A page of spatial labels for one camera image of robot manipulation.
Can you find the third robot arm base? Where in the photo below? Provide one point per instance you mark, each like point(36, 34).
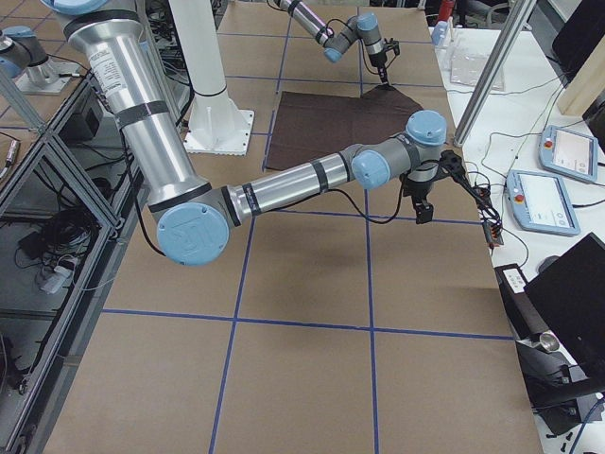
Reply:
point(24, 59)

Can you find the orange black connector block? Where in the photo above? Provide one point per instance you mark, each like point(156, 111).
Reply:
point(490, 219)

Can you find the brown t-shirt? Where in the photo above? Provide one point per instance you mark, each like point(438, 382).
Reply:
point(309, 126)

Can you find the aluminium frame post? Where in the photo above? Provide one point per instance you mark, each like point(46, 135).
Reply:
point(502, 47)

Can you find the clear plastic bag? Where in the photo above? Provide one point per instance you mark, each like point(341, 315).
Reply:
point(461, 64)

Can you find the black monitor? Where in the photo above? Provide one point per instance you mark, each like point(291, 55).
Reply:
point(569, 297)

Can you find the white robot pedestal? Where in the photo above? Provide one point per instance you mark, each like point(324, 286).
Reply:
point(215, 123)

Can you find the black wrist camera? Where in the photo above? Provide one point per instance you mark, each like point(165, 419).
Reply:
point(452, 165)
point(393, 46)

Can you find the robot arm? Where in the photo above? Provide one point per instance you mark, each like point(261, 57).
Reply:
point(336, 37)
point(193, 218)

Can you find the metal cup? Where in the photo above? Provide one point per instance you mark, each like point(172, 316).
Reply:
point(548, 343)

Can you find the black box white label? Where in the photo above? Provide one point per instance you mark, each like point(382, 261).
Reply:
point(512, 276)

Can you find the near teach pendant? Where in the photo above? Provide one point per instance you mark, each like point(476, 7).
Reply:
point(540, 203)

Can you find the teach pendant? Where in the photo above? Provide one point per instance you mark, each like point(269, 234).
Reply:
point(568, 153)
point(540, 203)

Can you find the far teach pendant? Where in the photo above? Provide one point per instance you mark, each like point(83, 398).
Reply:
point(568, 153)

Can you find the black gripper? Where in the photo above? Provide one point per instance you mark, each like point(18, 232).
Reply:
point(417, 192)
point(379, 65)

